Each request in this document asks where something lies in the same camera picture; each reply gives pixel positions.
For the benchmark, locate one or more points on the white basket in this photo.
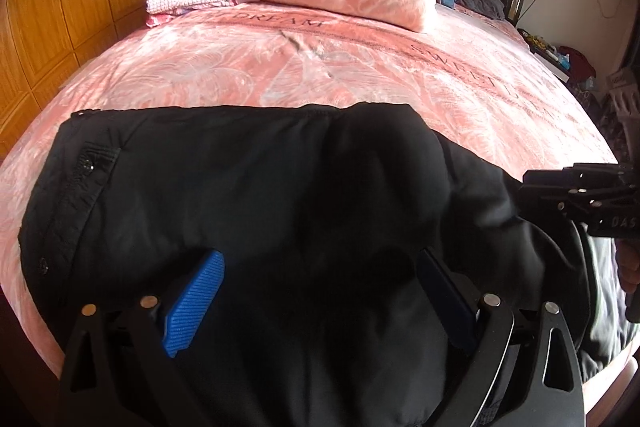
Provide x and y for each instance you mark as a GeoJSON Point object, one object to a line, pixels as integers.
{"type": "Point", "coordinates": [622, 84]}

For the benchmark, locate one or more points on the cluttered black nightstand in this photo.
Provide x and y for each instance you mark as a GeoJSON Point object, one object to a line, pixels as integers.
{"type": "Point", "coordinates": [542, 52]}

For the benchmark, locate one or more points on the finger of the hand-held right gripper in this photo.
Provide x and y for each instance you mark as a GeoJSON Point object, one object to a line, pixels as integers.
{"type": "Point", "coordinates": [575, 202]}
{"type": "Point", "coordinates": [590, 176]}

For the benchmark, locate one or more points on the wooden wardrobe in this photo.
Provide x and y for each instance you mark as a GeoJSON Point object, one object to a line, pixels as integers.
{"type": "Point", "coordinates": [65, 7]}

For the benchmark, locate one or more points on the black jacket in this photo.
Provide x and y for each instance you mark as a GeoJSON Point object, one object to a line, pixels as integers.
{"type": "Point", "coordinates": [280, 187]}

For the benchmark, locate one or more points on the maroon cloth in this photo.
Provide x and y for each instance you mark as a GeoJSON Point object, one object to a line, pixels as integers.
{"type": "Point", "coordinates": [580, 63]}

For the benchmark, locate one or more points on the pink leaf-pattern bed blanket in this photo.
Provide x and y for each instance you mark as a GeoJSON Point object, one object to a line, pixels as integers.
{"type": "Point", "coordinates": [350, 67]}

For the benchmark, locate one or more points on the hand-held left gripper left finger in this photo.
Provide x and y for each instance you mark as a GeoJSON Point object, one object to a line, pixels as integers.
{"type": "Point", "coordinates": [196, 297]}

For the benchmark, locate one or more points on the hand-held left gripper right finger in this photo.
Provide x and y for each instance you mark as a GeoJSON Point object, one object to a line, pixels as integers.
{"type": "Point", "coordinates": [445, 294]}

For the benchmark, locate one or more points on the person's right hand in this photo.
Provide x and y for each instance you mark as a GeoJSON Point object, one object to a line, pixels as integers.
{"type": "Point", "coordinates": [630, 264]}

